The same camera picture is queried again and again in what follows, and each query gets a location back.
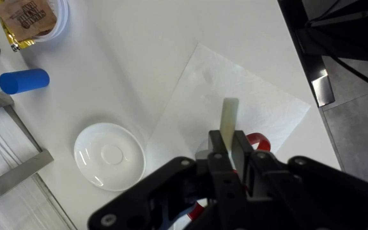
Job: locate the white ceramic saucer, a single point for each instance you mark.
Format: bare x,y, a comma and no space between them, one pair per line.
108,155

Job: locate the yellow foil sachet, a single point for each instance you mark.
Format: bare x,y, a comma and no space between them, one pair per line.
17,44

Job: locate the white paper napkin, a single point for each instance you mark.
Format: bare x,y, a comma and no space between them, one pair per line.
217,81

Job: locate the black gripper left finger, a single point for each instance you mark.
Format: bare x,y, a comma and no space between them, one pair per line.
215,145

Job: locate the white plastic spoon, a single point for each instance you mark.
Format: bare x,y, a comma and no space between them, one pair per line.
228,119

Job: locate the grey metal frame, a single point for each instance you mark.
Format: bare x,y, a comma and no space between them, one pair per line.
21,168

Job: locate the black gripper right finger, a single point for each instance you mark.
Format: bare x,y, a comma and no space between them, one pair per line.
241,148

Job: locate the blue plastic cylinder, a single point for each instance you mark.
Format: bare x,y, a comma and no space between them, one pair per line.
24,81

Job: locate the brown paper sachet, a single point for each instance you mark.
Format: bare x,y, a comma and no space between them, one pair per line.
25,17

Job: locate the black stand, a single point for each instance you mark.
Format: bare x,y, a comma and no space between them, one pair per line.
353,30

